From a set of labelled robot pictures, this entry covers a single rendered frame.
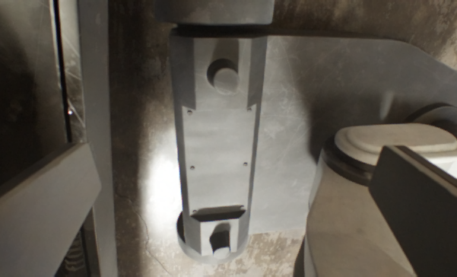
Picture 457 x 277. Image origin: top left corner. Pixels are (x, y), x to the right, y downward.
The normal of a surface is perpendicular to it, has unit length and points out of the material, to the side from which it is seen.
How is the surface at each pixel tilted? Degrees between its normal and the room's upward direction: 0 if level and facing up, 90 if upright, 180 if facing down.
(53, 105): 0
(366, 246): 115
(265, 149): 0
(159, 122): 0
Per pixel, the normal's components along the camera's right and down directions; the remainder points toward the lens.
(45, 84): 0.16, 0.48
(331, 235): 0.02, -1.00
